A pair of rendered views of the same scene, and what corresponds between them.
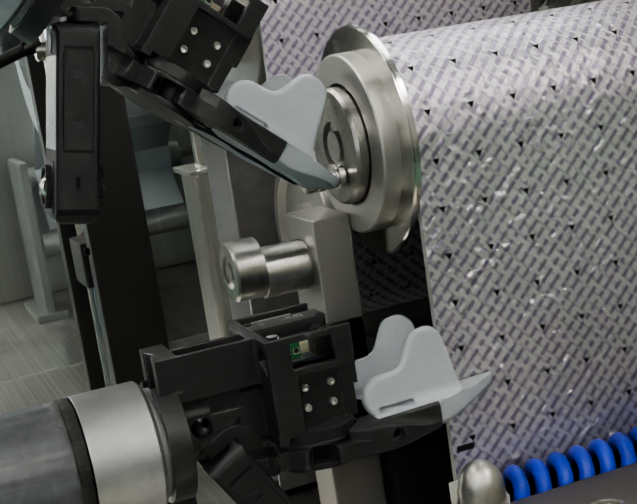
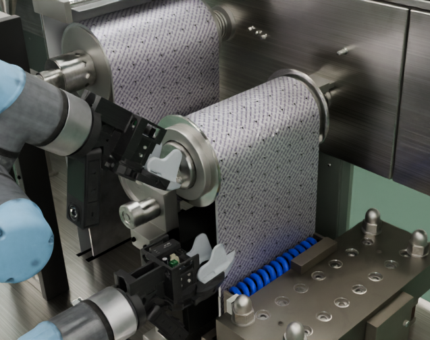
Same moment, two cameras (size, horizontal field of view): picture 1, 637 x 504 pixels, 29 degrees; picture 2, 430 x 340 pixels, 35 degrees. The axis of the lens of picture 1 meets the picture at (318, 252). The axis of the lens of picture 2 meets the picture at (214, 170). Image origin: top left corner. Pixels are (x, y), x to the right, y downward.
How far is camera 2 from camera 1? 0.48 m
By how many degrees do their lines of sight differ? 28
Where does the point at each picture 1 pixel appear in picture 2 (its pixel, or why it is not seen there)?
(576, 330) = (262, 227)
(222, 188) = not seen: hidden behind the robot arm
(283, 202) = not seen: hidden behind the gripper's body
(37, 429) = (90, 321)
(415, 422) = (217, 282)
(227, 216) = not seen: hidden behind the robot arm
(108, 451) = (118, 324)
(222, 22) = (150, 140)
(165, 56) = (129, 159)
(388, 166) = (206, 183)
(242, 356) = (158, 272)
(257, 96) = (158, 163)
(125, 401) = (119, 301)
